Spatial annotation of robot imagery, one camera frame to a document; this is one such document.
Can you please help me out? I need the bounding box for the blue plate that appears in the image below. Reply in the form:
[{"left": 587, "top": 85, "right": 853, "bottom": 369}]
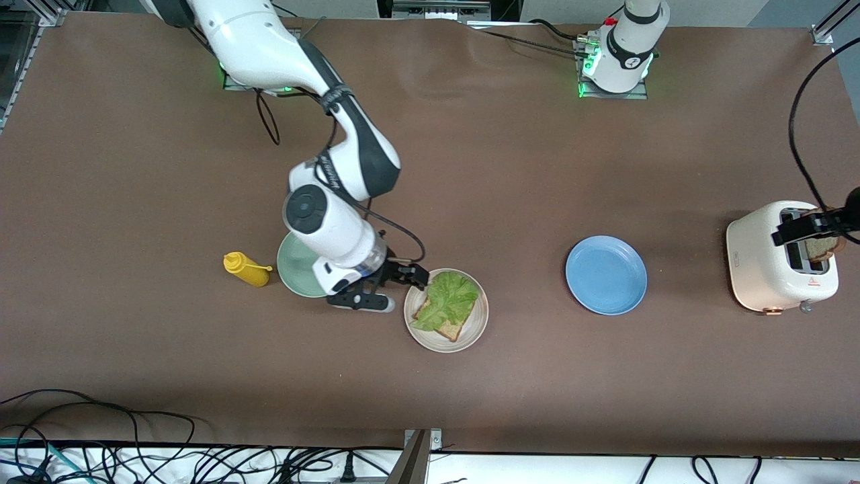
[{"left": 565, "top": 235, "right": 648, "bottom": 316}]

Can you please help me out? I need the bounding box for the yellow squeeze bottle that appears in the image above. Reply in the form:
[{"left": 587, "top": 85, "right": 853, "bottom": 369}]
[{"left": 223, "top": 251, "right": 273, "bottom": 288}]

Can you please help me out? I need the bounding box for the brown bread slice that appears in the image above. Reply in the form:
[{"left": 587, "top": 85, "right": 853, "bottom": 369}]
[
  {"left": 411, "top": 272, "right": 482, "bottom": 344},
  {"left": 803, "top": 210, "right": 842, "bottom": 263}
]

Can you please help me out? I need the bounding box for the mint green plate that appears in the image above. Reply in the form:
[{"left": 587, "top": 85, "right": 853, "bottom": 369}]
[{"left": 277, "top": 231, "right": 331, "bottom": 298}]

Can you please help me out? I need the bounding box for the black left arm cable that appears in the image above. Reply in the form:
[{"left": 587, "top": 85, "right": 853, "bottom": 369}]
[{"left": 789, "top": 35, "right": 860, "bottom": 246}]

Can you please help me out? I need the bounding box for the teal cable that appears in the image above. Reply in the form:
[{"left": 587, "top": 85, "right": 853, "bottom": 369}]
[{"left": 0, "top": 437, "right": 78, "bottom": 484}]

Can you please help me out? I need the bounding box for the black corrugated cable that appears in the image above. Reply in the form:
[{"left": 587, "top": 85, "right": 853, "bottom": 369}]
[{"left": 480, "top": 28, "right": 587, "bottom": 57}]

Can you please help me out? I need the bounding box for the aluminium frame rail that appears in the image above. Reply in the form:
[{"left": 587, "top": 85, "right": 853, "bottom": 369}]
[
  {"left": 0, "top": 0, "right": 71, "bottom": 135},
  {"left": 811, "top": 0, "right": 860, "bottom": 46}
]

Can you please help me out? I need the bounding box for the metal equipment rack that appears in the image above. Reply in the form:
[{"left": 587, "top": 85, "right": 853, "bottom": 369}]
[{"left": 376, "top": 0, "right": 525, "bottom": 22}]

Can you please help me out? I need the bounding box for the aluminium profile bar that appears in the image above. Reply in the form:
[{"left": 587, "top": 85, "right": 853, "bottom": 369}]
[{"left": 388, "top": 428, "right": 444, "bottom": 484}]

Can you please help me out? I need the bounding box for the beige plate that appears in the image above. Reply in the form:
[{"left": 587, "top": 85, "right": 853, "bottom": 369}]
[{"left": 404, "top": 268, "right": 489, "bottom": 354}]

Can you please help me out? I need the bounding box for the green lettuce leaf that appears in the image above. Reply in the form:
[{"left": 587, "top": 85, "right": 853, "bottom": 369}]
[{"left": 410, "top": 270, "right": 482, "bottom": 331}]

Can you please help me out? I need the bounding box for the white toaster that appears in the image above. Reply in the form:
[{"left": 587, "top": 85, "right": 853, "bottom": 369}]
[{"left": 726, "top": 200, "right": 840, "bottom": 315}]

